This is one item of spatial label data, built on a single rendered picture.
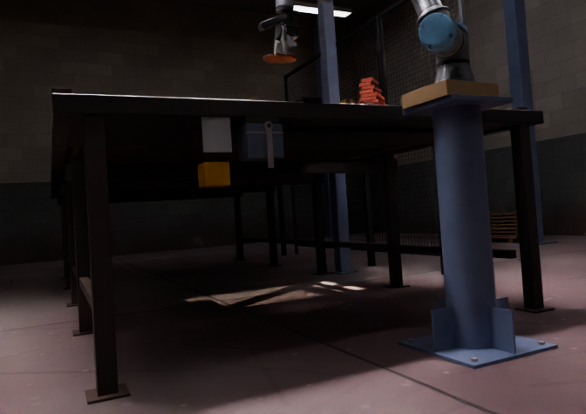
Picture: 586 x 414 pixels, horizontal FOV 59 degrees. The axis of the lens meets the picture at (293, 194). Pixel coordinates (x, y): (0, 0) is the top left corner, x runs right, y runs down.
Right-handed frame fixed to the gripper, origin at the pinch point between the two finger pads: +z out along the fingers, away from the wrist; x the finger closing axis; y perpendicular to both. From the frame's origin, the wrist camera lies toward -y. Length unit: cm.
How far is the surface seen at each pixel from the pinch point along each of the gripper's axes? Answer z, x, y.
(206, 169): 49, -26, -35
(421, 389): 113, -68, 17
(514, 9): -170, 236, 362
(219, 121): 32.5, -22.5, -30.2
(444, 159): 45, -44, 45
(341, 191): 40, 182, 120
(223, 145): 40, -22, -29
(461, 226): 68, -48, 49
